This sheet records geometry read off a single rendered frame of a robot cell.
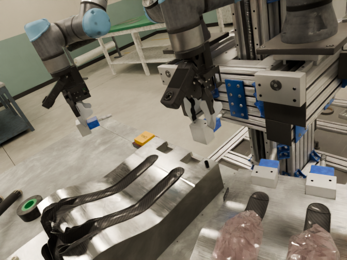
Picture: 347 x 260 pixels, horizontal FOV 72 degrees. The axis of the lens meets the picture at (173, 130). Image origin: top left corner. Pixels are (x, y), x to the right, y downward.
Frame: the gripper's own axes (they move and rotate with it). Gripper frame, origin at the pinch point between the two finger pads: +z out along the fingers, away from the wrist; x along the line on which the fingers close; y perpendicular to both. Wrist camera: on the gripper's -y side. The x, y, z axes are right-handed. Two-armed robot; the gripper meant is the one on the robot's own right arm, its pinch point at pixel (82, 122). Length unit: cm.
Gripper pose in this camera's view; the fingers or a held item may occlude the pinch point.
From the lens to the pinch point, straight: 95.2
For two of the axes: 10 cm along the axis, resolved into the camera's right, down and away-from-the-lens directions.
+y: 8.8, -4.2, 2.0
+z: 2.8, 8.2, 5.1
